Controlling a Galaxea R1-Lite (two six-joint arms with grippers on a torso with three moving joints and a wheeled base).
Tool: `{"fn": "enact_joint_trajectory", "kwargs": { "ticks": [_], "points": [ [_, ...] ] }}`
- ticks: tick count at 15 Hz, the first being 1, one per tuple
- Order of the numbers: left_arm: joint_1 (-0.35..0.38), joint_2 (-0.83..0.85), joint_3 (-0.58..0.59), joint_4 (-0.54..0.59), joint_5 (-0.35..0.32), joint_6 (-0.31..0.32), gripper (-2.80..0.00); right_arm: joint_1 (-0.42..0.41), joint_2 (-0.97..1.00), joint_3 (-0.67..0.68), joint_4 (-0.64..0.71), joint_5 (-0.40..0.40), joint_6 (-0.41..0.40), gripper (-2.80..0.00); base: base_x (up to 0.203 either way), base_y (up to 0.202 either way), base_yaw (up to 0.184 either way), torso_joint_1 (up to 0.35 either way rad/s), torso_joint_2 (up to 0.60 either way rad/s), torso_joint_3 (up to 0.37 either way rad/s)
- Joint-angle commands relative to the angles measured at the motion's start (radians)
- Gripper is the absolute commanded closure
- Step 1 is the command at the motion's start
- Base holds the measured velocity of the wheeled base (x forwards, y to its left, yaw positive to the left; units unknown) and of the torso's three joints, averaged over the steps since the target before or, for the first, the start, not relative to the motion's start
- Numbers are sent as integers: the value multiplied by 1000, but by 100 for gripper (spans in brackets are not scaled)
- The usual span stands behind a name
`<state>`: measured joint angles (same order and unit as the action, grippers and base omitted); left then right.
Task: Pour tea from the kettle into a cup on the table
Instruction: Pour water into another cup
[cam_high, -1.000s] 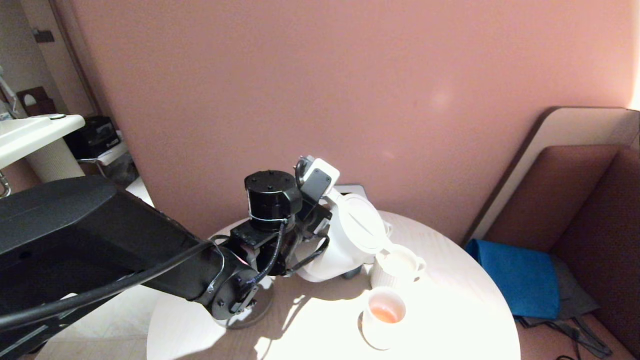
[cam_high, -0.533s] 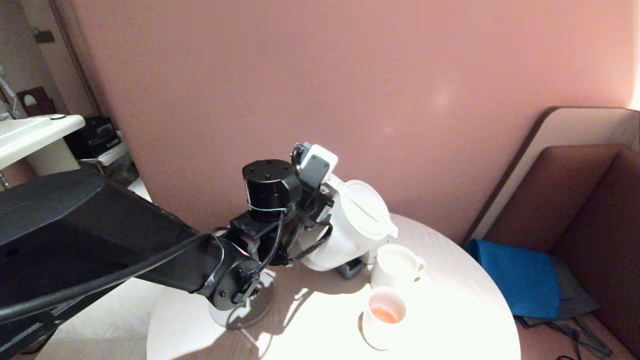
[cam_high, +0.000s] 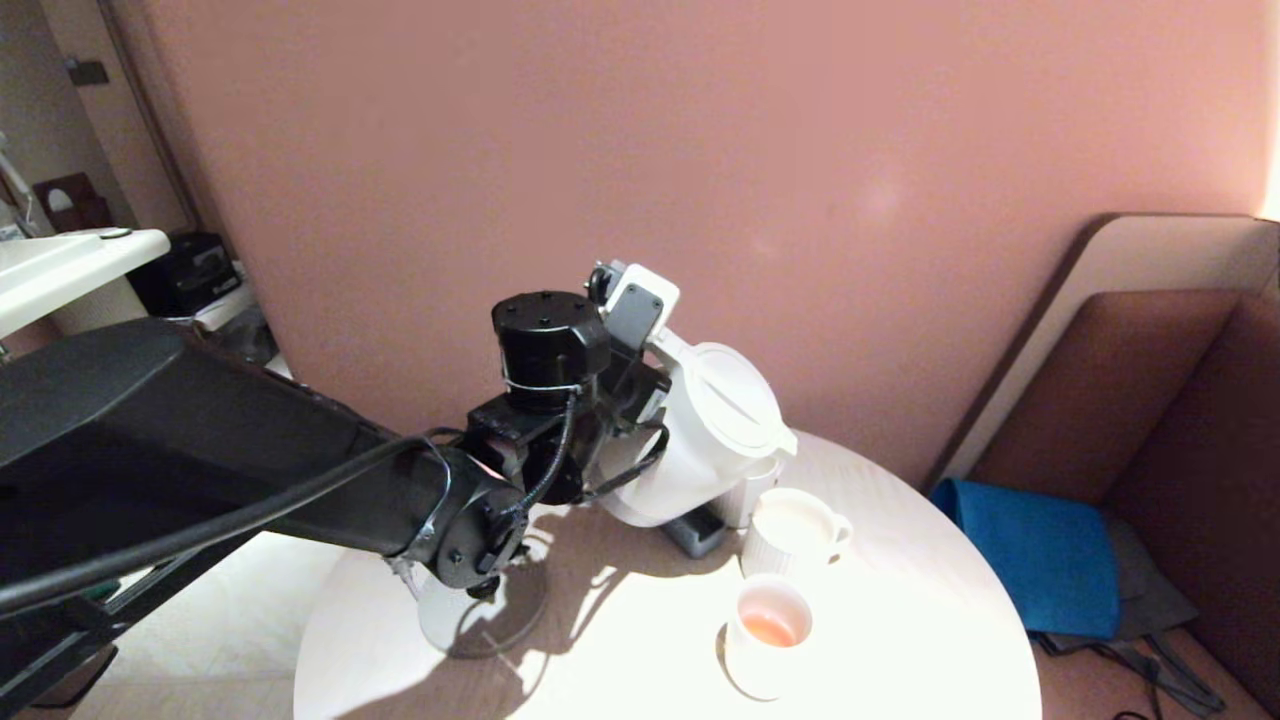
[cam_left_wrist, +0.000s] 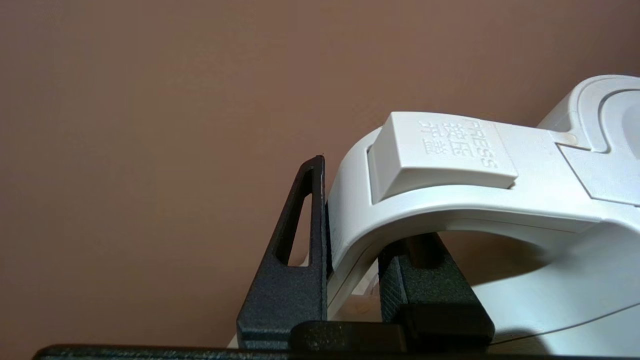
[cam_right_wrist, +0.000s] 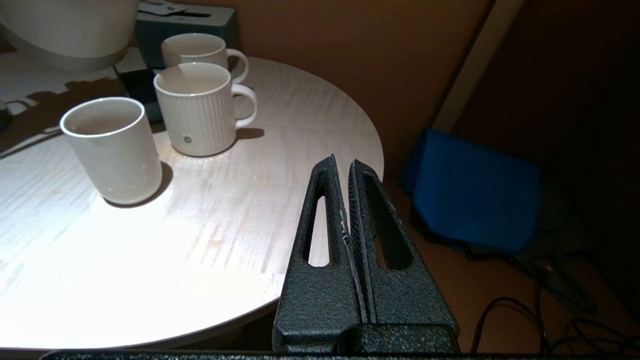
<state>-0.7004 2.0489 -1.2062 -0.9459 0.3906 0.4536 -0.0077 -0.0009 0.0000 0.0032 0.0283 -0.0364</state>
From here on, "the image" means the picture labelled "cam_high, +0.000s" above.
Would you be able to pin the small round sink dish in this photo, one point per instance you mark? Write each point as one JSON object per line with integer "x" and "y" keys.
{"x": 114, "y": 233}

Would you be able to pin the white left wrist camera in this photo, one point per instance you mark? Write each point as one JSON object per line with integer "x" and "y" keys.
{"x": 640, "y": 300}

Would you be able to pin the white electric kettle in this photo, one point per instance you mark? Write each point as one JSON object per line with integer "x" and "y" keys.
{"x": 700, "y": 450}

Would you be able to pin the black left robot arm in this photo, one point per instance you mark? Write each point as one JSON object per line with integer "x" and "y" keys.
{"x": 150, "y": 450}

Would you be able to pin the dark wall switch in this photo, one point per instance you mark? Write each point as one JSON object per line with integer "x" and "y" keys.
{"x": 88, "y": 72}

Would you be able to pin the grey round kettle base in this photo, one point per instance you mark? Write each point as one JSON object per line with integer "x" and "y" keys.
{"x": 500, "y": 632}

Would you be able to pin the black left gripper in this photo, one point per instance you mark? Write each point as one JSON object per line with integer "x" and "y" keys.
{"x": 605, "y": 410}

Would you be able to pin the white ribbed ceramic mug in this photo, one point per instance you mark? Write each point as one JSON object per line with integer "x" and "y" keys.
{"x": 752, "y": 500}
{"x": 765, "y": 660}
{"x": 790, "y": 540}

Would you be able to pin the chrome faucet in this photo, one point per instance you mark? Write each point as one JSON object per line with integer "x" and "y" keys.
{"x": 10, "y": 190}

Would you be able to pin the blue cloth bag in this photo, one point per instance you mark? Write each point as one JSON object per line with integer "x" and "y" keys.
{"x": 1030, "y": 560}

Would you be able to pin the beige backrest panel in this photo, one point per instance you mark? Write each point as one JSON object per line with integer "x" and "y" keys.
{"x": 1150, "y": 250}

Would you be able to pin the brown wooden holder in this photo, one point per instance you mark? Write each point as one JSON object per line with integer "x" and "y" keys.
{"x": 80, "y": 205}

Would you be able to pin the white sink counter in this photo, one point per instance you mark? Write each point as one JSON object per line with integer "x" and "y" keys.
{"x": 60, "y": 270}

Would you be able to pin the small blue rectangular tray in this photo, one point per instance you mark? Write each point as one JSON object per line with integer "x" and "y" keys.
{"x": 695, "y": 535}

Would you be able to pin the black box appliance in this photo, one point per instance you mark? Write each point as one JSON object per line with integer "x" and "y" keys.
{"x": 185, "y": 278}

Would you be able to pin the brown upholstered bench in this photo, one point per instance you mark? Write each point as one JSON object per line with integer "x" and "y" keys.
{"x": 1150, "y": 400}

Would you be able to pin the metal stool with white top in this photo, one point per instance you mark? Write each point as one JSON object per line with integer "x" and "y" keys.
{"x": 235, "y": 315}

